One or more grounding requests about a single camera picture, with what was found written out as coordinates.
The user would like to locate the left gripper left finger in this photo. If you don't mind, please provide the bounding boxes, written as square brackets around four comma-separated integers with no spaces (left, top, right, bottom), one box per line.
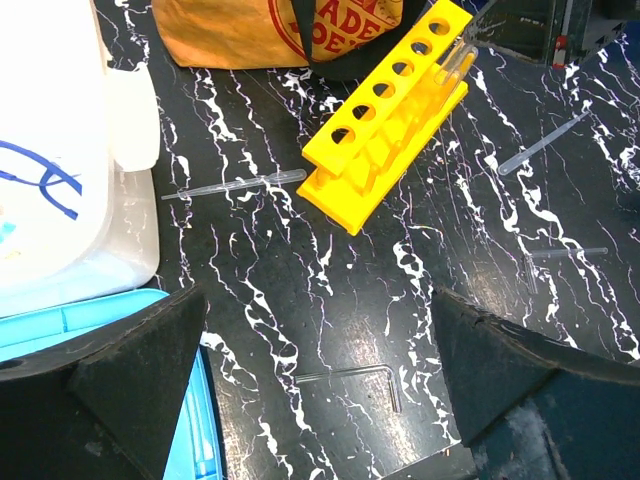
[0,284,209,480]

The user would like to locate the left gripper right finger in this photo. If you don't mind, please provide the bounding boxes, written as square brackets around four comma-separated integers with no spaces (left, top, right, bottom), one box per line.
[431,288,639,479]

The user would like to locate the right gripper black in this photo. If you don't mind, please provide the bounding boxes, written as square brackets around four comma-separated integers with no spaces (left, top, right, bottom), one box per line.
[462,0,639,68]

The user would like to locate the short clear test tube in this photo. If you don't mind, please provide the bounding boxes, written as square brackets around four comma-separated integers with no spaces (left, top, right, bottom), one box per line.
[434,39,478,86]

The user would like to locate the light blue tub lid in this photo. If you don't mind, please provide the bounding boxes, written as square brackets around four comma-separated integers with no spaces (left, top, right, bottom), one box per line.
[0,288,225,480]

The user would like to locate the yellow test tube rack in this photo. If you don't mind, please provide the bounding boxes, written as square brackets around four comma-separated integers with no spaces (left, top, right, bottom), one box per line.
[297,0,472,235]

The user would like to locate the blue safety glasses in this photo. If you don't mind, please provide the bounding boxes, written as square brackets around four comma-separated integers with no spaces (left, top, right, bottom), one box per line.
[1,140,83,220]

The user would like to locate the clear pipette tube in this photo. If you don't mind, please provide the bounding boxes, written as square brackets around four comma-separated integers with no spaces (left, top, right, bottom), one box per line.
[497,110,589,176]

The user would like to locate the brown paper bag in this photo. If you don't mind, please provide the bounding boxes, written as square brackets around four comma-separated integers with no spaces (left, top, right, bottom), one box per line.
[151,0,428,81]

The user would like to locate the white plastic tub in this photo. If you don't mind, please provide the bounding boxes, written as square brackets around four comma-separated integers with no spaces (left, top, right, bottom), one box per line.
[1,1,160,316]

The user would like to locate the bent glass tube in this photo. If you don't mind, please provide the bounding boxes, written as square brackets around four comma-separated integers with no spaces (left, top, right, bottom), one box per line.
[293,364,403,414]

